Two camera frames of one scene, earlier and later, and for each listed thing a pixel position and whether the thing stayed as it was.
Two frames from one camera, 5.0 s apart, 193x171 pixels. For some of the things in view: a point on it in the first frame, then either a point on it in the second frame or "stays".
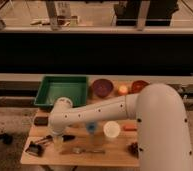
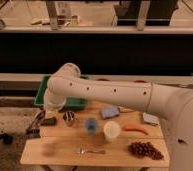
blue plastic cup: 91,127 stays
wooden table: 113,143 stays
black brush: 35,149 to 34,129
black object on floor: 7,139 stays
